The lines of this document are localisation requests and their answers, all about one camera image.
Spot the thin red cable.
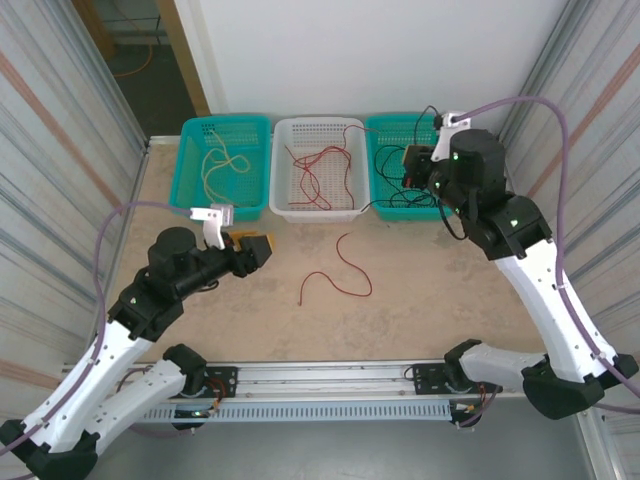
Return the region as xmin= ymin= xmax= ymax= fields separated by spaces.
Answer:
xmin=288 ymin=147 xmax=354 ymax=211
xmin=283 ymin=144 xmax=334 ymax=211
xmin=298 ymin=231 xmax=374 ymax=306
xmin=341 ymin=124 xmax=380 ymax=211

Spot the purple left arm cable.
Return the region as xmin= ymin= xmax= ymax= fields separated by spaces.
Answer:
xmin=0 ymin=200 xmax=196 ymax=456

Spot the red wire bundle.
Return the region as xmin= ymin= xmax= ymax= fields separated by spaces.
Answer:
xmin=374 ymin=104 xmax=441 ymax=182

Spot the thin yellow cable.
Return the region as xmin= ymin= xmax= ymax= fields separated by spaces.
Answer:
xmin=200 ymin=128 xmax=251 ymax=209

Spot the aluminium table edge frame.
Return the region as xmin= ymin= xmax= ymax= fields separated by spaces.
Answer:
xmin=82 ymin=130 xmax=601 ymax=451

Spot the white perforated plastic basket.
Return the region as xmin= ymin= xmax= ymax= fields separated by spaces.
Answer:
xmin=269 ymin=117 xmax=372 ymax=225

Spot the orange floor cable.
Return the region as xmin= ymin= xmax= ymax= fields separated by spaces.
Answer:
xmin=113 ymin=43 xmax=157 ymax=79

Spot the wooden plank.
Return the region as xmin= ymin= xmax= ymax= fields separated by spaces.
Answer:
xmin=71 ymin=0 xmax=117 ymax=61

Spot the right gripper black motor cable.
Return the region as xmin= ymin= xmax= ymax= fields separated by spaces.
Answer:
xmin=438 ymin=199 xmax=471 ymax=242

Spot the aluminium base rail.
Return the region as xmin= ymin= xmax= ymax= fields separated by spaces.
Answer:
xmin=59 ymin=360 xmax=506 ymax=401

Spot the teal perforated plastic basket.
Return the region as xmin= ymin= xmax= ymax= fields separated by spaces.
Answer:
xmin=364 ymin=114 xmax=454 ymax=223
xmin=168 ymin=115 xmax=274 ymax=225

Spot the wooden door frame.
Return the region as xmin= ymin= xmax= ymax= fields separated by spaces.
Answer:
xmin=154 ymin=0 xmax=212 ymax=117

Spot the grey slotted cable duct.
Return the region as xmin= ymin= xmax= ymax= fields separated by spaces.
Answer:
xmin=129 ymin=402 xmax=454 ymax=425

